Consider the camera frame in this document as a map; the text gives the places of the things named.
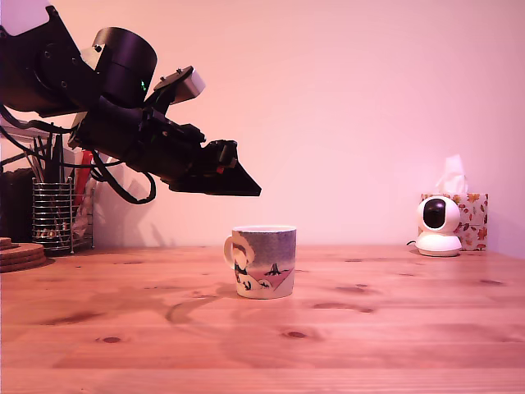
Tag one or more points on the small white round camera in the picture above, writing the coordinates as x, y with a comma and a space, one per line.
447, 213

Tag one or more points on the printed picture coffee mug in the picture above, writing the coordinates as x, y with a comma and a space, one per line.
266, 254

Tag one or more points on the white tissue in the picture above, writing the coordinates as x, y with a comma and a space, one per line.
451, 180

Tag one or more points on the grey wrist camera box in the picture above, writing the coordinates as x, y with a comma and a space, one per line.
190, 88

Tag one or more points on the grey wall rail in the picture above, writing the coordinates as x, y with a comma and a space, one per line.
20, 137

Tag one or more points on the leaf print tissue box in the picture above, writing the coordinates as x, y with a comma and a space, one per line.
476, 221

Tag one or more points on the white plastic packet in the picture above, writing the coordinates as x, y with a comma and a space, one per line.
84, 217

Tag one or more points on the dark ribbed box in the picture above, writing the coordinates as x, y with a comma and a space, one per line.
16, 205

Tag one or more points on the red utensil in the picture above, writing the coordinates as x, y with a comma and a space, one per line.
84, 172

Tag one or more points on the black spatula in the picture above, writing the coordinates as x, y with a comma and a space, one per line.
58, 164

